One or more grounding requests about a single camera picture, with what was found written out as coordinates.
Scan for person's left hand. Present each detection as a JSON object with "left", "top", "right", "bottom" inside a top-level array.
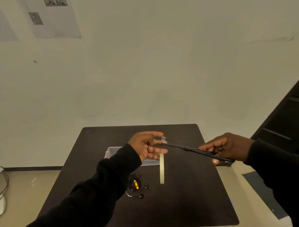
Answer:
[{"left": 128, "top": 131, "right": 168, "bottom": 163}]

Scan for person's right hand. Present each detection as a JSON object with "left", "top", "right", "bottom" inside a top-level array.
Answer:
[{"left": 199, "top": 133, "right": 255, "bottom": 165}]

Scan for beige tape strip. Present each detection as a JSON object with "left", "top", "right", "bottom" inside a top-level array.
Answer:
[{"left": 159, "top": 137, "right": 166, "bottom": 185}]

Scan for black scissors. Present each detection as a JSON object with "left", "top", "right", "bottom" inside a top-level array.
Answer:
[{"left": 161, "top": 143, "right": 235, "bottom": 163}]

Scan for person's right forearm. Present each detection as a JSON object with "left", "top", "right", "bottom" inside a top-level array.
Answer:
[{"left": 244, "top": 139, "right": 299, "bottom": 227}]

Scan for person's left forearm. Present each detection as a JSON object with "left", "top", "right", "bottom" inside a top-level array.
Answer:
[{"left": 26, "top": 143, "right": 142, "bottom": 227}]

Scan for black and yellow earphones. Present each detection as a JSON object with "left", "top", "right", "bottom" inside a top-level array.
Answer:
[{"left": 126, "top": 174, "right": 149, "bottom": 200}]

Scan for clear plastic container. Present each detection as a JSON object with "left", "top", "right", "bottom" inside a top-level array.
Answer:
[{"left": 104, "top": 146, "right": 161, "bottom": 166}]

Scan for dark wooden shelf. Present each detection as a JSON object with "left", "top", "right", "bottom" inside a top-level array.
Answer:
[{"left": 250, "top": 80, "right": 299, "bottom": 155}]

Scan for white paper sheet with code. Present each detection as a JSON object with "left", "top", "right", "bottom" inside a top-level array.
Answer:
[{"left": 17, "top": 0, "right": 82, "bottom": 39}]

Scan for white device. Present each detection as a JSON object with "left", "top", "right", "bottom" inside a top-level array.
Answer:
[{"left": 0, "top": 195, "right": 7, "bottom": 216}]

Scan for grey cable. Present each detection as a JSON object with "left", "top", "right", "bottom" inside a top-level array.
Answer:
[{"left": 0, "top": 171, "right": 10, "bottom": 202}]

